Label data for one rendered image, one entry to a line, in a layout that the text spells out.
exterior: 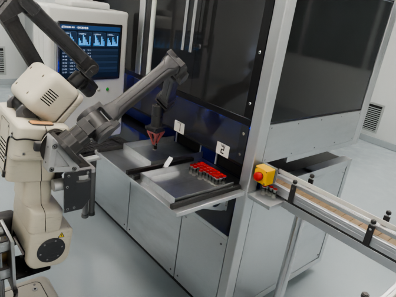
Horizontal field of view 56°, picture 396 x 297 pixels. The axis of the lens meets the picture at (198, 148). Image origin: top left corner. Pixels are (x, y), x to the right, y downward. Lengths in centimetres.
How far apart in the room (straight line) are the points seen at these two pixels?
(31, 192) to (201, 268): 108
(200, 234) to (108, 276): 73
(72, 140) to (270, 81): 82
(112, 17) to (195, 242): 133
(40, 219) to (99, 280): 112
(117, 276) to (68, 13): 156
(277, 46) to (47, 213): 108
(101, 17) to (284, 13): 106
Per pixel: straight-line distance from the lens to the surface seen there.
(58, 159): 123
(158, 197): 159
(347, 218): 166
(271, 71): 158
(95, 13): 219
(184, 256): 225
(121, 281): 250
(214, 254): 203
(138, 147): 207
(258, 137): 164
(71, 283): 250
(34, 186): 144
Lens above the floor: 166
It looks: 21 degrees down
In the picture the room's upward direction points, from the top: 8 degrees clockwise
